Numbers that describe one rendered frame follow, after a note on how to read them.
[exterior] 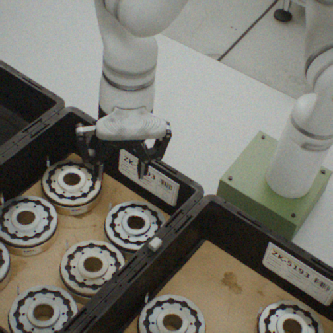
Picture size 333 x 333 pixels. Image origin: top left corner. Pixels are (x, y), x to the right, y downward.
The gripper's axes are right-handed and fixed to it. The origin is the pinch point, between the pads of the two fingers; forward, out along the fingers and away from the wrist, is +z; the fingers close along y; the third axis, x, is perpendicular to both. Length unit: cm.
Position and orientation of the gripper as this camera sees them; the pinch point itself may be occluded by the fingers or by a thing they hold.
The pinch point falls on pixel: (120, 169)
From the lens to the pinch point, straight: 108.6
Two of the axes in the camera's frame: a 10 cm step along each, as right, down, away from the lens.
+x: 1.4, 7.5, -6.5
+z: -1.1, 6.6, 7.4
